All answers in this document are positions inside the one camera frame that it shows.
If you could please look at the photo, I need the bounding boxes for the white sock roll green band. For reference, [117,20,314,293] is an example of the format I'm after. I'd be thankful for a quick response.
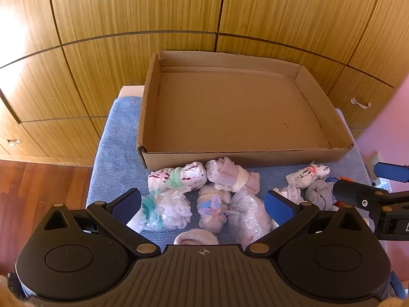
[147,162,207,194]

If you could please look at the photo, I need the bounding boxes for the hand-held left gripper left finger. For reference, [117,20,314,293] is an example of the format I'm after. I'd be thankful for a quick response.
[43,188,162,258]

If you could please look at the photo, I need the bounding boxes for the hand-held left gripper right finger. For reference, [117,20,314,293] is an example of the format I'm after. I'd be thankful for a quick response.
[245,189,368,258]

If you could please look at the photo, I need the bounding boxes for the white table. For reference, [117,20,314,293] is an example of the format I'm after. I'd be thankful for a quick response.
[118,85,146,100]

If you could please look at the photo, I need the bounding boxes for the pink sock roll cream band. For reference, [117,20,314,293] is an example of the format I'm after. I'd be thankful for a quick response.
[205,157,261,195]

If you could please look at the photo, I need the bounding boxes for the brown cardboard box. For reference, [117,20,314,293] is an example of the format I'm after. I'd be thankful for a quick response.
[137,50,355,171]

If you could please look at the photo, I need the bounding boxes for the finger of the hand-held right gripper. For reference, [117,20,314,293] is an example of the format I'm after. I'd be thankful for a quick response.
[333,179,409,212]
[373,162,409,182]

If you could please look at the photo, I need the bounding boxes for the pastel multicolour sock roll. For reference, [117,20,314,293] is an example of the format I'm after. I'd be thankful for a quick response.
[196,186,231,235]

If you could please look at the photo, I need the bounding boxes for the white sock roll teal band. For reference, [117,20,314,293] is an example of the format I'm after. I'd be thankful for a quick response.
[129,189,190,234]

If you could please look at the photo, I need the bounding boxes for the blue towel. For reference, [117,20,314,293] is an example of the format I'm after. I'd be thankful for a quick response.
[86,97,389,253]

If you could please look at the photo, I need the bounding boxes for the pink knitted sock roll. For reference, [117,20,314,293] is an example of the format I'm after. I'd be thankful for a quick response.
[173,228,219,246]

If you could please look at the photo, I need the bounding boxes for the grey sock roll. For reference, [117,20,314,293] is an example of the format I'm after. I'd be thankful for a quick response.
[305,180,336,211]

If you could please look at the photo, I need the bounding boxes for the white sock roll red marks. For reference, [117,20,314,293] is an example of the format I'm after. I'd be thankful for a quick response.
[285,161,330,189]

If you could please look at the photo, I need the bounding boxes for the translucent white pink sock roll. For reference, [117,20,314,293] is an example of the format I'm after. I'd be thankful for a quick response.
[228,191,272,247]

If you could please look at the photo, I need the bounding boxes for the plain white sock roll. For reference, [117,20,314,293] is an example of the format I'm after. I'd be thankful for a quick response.
[273,185,305,205]

